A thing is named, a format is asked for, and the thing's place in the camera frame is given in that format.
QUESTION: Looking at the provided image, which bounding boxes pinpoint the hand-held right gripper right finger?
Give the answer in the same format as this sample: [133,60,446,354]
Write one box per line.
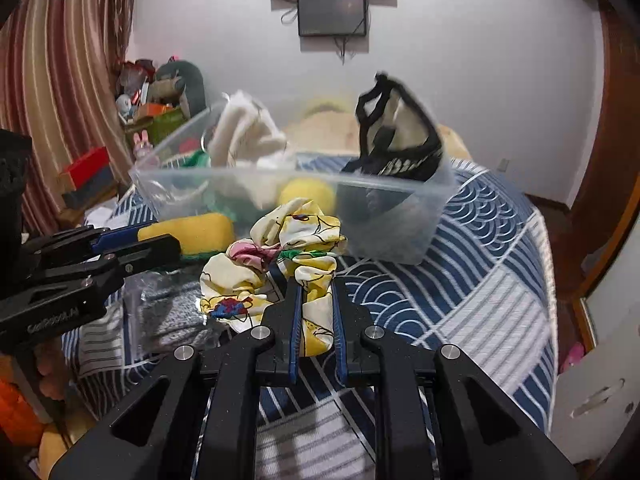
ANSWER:
[330,278,582,480]

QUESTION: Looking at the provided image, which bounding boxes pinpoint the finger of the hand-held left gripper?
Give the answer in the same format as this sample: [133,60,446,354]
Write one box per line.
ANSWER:
[21,224,152,262]
[30,234,182,292]

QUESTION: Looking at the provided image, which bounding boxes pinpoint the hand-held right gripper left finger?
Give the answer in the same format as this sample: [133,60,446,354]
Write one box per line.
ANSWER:
[47,265,304,480]

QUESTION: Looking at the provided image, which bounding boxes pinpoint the yellow cartoon print cloth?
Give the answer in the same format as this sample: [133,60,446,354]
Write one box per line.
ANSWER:
[200,197,349,359]

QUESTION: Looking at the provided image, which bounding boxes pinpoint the clear plastic storage bin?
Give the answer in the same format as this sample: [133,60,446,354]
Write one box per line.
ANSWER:
[128,101,459,266]

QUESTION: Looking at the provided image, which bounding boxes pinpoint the black and white mesh cloth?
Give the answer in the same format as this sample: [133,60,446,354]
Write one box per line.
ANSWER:
[340,72,445,184]

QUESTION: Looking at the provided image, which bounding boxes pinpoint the pink soft item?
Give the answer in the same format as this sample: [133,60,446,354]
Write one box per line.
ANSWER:
[559,342,587,375]

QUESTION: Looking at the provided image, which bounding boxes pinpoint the yellow and green sponge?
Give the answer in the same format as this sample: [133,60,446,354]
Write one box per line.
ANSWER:
[137,212,236,262]

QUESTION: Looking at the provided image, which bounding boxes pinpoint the grey knit cloth in bag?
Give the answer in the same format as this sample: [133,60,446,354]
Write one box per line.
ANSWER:
[124,269,237,357]

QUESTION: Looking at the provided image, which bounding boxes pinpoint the red and grey box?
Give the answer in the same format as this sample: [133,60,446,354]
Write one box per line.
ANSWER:
[57,147,115,195]

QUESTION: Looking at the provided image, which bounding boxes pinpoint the pink bunny figure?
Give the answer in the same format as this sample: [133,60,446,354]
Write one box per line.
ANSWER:
[132,130,154,159]

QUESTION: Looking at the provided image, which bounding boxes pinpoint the orange plush toy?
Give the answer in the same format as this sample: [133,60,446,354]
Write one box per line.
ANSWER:
[0,379,47,447]

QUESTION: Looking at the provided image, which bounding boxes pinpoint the green knit cloth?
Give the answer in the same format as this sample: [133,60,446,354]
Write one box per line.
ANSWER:
[174,149,262,222]

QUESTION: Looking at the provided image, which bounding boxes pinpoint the blue wave pattern bedspread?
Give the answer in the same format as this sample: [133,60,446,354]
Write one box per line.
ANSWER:
[62,154,559,480]

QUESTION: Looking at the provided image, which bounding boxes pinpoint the green box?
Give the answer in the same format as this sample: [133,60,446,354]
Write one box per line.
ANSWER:
[149,107,189,149]

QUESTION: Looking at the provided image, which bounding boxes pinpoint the yellow round sponge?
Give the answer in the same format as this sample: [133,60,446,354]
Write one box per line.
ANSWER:
[277,177,336,217]

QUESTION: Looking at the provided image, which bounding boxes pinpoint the yellow plush toy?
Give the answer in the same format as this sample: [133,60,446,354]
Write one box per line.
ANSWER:
[37,409,97,477]

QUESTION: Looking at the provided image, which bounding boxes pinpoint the cream white towel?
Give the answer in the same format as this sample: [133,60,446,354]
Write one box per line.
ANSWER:
[206,90,297,169]

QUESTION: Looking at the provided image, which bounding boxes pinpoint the grey green plush toy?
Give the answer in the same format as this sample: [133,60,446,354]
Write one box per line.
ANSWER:
[152,60,209,117]

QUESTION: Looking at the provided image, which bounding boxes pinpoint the red striped curtain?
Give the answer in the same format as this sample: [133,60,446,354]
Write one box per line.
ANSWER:
[0,0,139,237]

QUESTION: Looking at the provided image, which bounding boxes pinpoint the cream pillow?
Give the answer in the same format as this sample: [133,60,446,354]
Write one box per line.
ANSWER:
[287,109,469,162]

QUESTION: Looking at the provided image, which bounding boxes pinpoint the white cabinet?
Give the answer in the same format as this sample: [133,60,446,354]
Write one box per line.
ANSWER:
[550,240,640,467]

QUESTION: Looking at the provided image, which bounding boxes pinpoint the black box under television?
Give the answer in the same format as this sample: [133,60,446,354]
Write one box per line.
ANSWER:
[297,0,370,39]

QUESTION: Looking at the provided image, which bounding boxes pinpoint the wooden door frame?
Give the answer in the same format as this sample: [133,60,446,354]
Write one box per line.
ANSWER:
[549,0,640,306]

